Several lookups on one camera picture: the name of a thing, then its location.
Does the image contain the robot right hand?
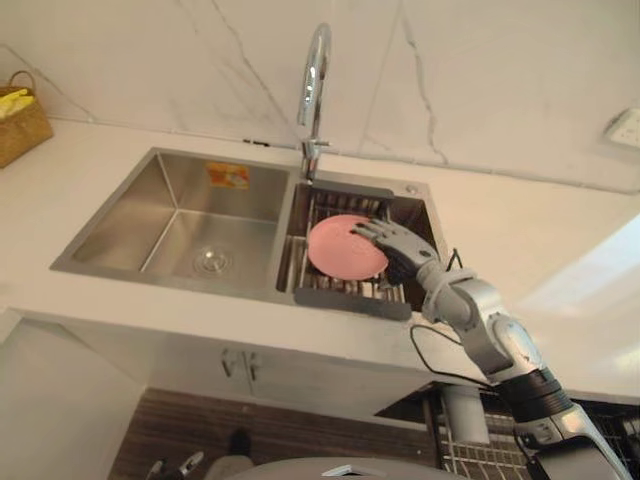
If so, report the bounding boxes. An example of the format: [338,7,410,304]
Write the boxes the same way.
[349,217,442,287]

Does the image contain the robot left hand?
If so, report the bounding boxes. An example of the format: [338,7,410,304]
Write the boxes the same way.
[147,451,206,480]

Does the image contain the pink plate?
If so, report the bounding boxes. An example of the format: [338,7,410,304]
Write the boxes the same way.
[307,214,389,281]

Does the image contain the grey sink drain rack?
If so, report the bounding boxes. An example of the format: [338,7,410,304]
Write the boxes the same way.
[292,180,414,321]

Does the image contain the built-in dishwasher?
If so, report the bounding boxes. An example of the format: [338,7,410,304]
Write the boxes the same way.
[374,382,640,480]

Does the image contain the round sink drain strainer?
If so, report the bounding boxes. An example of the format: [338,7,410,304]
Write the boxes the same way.
[192,244,234,274]

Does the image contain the stainless steel double sink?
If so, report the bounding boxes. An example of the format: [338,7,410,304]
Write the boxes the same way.
[48,146,454,321]

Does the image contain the dark robot foot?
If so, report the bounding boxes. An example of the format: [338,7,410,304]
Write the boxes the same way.
[227,428,254,457]

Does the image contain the grey robot torso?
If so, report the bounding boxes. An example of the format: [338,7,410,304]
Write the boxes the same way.
[207,452,454,480]

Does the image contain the white kitchen counter cabinet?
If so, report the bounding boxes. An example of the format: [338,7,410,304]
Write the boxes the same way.
[0,299,436,417]

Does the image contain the orange sticker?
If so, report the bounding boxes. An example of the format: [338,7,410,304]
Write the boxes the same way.
[205,162,251,190]

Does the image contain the chrome gooseneck faucet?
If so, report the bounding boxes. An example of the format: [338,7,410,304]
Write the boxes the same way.
[297,22,335,184]

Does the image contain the woven wicker basket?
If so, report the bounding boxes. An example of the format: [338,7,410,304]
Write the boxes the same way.
[0,70,55,170]

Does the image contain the yellow rubber gloves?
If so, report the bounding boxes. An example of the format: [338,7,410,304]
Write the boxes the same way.
[0,88,34,120]

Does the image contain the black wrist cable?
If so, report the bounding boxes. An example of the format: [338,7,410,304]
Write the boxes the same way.
[409,247,501,389]

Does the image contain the dishwasher wire rack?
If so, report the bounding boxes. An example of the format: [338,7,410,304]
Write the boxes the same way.
[429,394,640,480]

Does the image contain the white wall socket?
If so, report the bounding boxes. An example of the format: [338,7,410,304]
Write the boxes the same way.
[602,107,640,149]

